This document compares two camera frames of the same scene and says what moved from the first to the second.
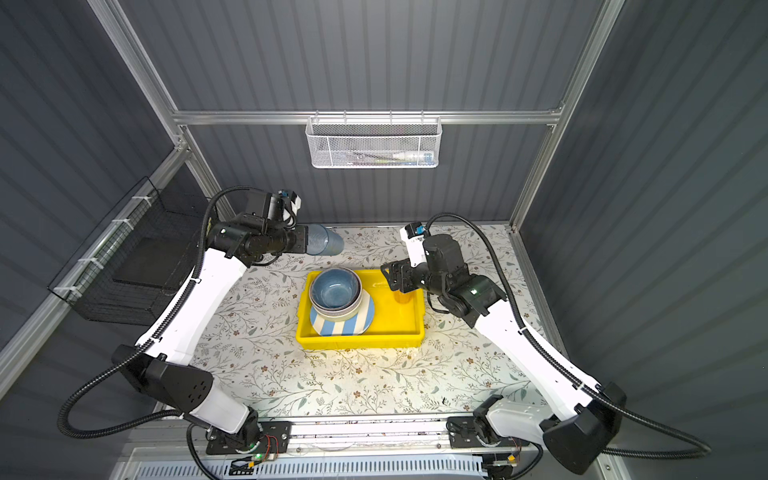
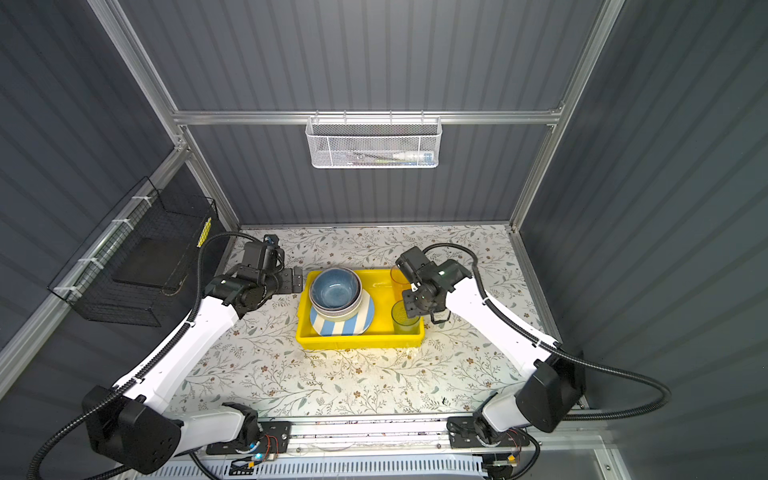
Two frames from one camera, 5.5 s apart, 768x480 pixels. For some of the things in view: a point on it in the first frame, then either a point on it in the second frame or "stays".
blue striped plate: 348,327 stays
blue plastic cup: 323,242 to 402,325
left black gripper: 298,245 to 287,285
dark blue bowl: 335,289 stays
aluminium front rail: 370,436 stays
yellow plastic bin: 392,325 stays
